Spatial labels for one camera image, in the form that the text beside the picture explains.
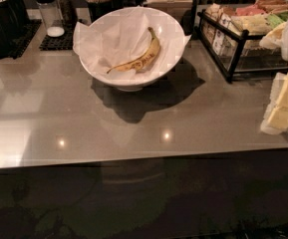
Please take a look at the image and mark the yellow spotted banana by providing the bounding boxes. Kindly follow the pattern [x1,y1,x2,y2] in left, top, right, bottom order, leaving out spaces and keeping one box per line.
[107,27,160,73]

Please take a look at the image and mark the white ceramic bowl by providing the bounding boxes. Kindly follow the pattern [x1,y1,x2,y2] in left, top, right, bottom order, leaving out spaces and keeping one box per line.
[78,6,188,93]

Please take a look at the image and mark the green sweetener packets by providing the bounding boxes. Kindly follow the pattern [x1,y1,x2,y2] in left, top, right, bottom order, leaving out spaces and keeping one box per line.
[266,10,288,29]

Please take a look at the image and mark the pink sweetener packets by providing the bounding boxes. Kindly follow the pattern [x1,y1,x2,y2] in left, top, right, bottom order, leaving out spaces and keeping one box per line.
[235,5,265,16]

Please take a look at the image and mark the white creamer packets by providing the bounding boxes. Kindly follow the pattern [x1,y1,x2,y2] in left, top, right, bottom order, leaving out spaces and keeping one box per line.
[201,4,236,57]

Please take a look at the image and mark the brown napkin dispenser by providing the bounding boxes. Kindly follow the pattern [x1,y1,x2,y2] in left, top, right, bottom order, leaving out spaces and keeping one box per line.
[144,0,197,35]

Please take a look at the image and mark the black rubber mat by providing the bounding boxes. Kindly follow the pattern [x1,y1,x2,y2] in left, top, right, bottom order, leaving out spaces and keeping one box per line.
[39,20,76,51]
[0,19,42,59]

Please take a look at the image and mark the glass pepper shaker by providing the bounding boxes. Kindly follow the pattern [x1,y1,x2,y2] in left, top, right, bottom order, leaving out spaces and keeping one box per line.
[57,0,78,27]

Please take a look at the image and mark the glass salt shaker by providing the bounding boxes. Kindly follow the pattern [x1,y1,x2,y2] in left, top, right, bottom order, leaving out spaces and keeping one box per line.
[36,0,65,38]

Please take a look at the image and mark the black rubber mat left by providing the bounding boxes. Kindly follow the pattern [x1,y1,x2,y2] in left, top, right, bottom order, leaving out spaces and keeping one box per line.
[0,19,42,59]

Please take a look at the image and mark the black canister with packets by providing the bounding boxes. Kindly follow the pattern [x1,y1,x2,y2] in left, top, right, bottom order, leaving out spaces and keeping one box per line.
[0,0,30,38]

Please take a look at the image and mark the black wire condiment rack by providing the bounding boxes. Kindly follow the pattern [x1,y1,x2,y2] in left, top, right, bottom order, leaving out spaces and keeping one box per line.
[196,11,288,83]

